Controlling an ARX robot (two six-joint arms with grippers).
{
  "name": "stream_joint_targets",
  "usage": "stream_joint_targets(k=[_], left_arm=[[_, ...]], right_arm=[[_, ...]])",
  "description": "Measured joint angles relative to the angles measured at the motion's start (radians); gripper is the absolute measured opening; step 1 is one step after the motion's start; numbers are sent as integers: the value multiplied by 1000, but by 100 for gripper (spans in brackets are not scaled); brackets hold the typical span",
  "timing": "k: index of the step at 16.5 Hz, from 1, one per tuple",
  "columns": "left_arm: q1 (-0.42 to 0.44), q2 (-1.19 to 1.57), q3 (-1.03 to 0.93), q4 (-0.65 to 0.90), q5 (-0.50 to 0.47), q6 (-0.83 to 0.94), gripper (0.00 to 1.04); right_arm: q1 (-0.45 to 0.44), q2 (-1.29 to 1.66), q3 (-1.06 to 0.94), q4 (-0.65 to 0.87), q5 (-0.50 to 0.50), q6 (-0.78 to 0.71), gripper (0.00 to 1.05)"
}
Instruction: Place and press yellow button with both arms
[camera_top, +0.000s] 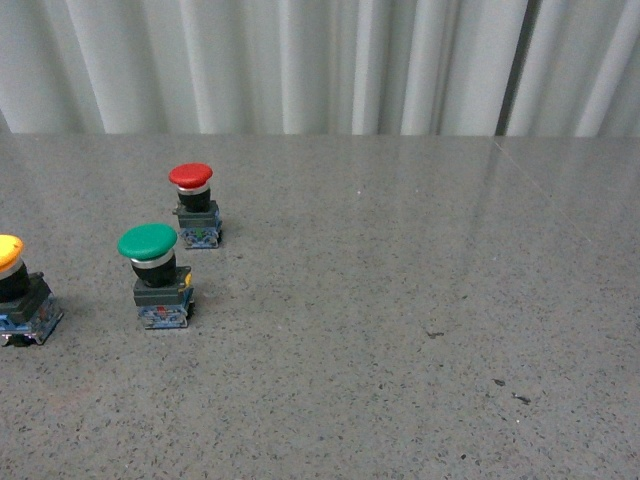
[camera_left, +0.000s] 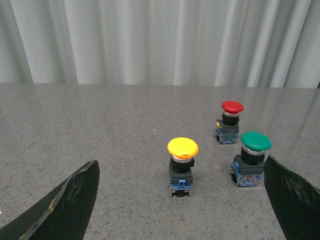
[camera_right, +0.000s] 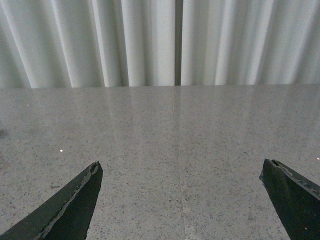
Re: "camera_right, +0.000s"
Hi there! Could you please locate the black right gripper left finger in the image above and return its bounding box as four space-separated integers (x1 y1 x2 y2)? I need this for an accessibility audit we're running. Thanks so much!
0 161 103 240

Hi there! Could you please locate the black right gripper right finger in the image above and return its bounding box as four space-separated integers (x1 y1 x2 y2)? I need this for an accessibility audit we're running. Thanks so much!
259 159 320 240

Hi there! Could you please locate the white pleated curtain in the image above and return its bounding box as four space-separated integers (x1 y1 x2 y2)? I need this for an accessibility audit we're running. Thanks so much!
0 0 320 89

